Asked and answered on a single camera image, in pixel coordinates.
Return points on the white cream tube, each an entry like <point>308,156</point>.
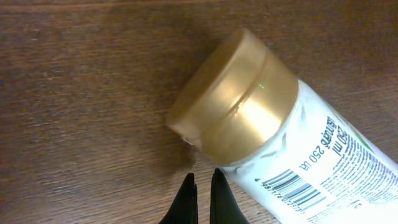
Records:
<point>271,134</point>

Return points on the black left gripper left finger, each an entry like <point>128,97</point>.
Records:
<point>184,208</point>

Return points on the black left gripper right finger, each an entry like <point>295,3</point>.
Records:
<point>223,206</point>

